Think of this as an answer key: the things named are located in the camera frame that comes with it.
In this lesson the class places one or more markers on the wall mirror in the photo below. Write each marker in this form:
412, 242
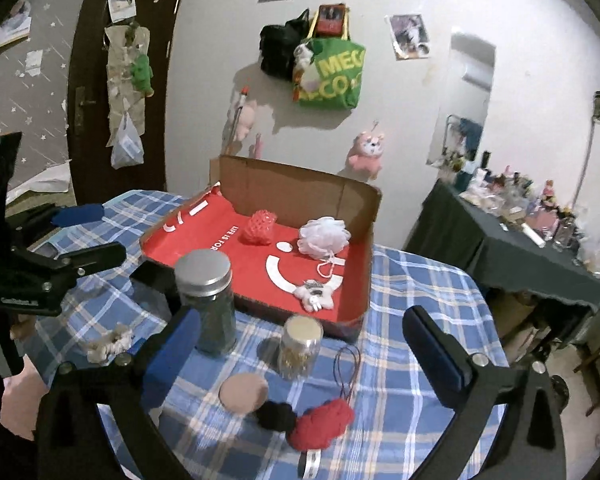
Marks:
465, 99

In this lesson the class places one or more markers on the tall jar dark contents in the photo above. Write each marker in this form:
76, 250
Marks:
204, 281

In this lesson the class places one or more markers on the beige knotted rope toy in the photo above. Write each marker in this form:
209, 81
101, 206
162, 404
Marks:
116, 341

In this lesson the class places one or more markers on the colourful patterned small box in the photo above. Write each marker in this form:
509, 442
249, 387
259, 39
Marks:
156, 281

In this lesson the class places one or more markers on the white plastic bag on door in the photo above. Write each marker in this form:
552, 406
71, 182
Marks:
127, 149

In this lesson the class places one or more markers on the white mesh bath pouf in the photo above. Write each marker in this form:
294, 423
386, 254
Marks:
322, 239

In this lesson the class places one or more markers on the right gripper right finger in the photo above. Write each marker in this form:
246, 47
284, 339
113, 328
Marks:
529, 443

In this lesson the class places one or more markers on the pink plush on wall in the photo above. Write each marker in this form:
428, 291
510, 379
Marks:
365, 154

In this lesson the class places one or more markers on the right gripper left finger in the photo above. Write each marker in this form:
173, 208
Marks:
70, 435

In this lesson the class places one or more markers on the red knitted ball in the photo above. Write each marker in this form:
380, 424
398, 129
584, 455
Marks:
318, 427

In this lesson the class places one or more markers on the red pouch above tote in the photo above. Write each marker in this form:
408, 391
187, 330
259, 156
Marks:
330, 20

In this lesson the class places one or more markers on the cardboard box red lining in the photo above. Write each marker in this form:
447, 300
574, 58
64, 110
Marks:
265, 277

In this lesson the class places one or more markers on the black knitted scrunchie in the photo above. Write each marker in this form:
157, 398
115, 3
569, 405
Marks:
278, 417

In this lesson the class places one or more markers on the dark green covered side table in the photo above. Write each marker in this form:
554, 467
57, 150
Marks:
452, 231

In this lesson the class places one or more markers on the blue plaid tablecloth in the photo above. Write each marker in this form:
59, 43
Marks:
398, 418

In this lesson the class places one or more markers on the dark brown door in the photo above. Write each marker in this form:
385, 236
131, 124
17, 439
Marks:
110, 35

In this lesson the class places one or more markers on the pink plush with stick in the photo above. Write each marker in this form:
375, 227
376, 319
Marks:
243, 120

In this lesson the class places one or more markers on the green plush on door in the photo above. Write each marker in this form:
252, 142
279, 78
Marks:
141, 74

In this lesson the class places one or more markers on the photo on wall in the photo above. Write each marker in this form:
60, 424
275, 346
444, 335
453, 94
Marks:
409, 36

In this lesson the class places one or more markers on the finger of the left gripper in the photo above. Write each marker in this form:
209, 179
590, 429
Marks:
48, 217
77, 264

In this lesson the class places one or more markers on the green tote bag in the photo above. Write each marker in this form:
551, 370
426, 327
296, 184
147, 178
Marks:
328, 70

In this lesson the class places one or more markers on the black bag on wall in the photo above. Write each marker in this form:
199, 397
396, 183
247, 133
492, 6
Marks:
277, 44

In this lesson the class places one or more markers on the small jar golden capsules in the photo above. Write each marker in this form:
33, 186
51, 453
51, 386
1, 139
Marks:
299, 347

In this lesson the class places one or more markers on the person's left hand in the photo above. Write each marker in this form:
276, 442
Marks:
20, 397

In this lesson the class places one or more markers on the white fluffy bunny clip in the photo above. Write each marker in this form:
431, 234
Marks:
315, 296

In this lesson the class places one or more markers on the tan round powder puff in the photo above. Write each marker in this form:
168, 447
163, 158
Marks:
243, 393

